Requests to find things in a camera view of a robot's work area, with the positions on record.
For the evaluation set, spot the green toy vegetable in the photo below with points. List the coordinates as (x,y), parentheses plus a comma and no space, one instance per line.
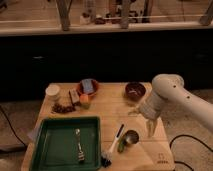
(121,146)

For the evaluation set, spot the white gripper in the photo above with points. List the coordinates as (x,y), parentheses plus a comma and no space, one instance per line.
(151,109)

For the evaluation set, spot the small metal cup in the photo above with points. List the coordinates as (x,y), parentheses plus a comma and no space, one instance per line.
(131,137)

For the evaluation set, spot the white paper cup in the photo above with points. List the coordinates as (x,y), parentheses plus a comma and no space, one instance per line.
(53,92)

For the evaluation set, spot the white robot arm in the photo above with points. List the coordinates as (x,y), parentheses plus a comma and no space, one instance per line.
(170,87)

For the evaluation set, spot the dark red bowl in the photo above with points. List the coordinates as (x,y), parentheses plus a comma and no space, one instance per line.
(135,91)

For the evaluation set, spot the orange green toy fruit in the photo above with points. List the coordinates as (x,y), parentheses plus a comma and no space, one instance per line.
(85,101)

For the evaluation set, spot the metal fork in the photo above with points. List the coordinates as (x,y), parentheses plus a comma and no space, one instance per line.
(81,156)

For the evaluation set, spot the bunch of dark grapes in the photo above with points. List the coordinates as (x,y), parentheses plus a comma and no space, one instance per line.
(58,108)

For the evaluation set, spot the orange bowl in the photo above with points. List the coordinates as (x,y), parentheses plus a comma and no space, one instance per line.
(95,85)

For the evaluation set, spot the green plastic tray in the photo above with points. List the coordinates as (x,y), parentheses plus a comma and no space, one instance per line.
(56,145)

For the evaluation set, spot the brown wooden block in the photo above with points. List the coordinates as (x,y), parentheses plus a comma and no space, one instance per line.
(74,97)

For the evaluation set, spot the blue sponge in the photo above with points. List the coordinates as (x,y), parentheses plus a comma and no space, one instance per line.
(87,86)

